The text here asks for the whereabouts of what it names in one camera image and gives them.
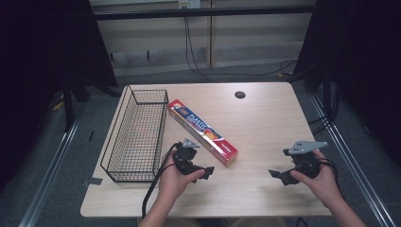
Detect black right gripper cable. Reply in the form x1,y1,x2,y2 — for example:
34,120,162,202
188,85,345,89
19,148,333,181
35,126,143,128
317,157,347,198

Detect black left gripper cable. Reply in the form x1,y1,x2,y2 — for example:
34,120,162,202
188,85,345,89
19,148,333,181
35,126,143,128
141,142,183,219

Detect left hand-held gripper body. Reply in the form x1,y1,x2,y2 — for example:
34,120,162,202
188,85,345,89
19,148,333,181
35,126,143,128
172,138,206,176

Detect white wall power outlet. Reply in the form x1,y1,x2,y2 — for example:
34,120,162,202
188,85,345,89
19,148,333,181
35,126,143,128
177,0,202,9

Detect black floor cables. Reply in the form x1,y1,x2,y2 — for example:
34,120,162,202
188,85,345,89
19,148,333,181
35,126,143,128
307,86,341,136

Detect dark curtain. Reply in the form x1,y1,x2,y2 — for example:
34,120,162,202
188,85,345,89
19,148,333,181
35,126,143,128
292,0,401,165
0,0,119,193

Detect person's right hand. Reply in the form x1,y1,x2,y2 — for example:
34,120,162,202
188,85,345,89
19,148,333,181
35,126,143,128
289,148,343,210

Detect person's left hand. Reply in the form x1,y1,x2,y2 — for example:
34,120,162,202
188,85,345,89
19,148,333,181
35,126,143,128
157,153,206,206

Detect black stand leg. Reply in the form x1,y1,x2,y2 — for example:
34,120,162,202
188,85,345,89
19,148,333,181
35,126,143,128
61,77,76,132

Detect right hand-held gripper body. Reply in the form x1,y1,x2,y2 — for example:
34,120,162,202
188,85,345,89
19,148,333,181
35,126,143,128
282,140,329,180

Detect black horizontal frame bar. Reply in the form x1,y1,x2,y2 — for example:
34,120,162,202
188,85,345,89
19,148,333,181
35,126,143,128
94,5,317,22

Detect black wire basket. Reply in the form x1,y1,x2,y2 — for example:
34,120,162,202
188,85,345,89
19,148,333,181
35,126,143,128
99,84,170,183

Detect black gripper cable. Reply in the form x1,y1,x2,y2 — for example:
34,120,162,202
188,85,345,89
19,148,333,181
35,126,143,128
317,157,347,198
141,142,183,219

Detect grey tape piece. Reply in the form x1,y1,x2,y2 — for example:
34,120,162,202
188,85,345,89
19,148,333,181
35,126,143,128
80,177,104,187

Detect metal floor rail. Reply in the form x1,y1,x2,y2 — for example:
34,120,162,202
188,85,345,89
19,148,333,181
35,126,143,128
18,116,83,227
307,93,398,227

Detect red plastic wrap box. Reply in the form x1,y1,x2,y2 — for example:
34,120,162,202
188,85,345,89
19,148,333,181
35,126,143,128
166,98,239,168

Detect black hanging wall cables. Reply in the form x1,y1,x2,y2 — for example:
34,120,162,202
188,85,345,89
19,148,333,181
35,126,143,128
183,15,299,83

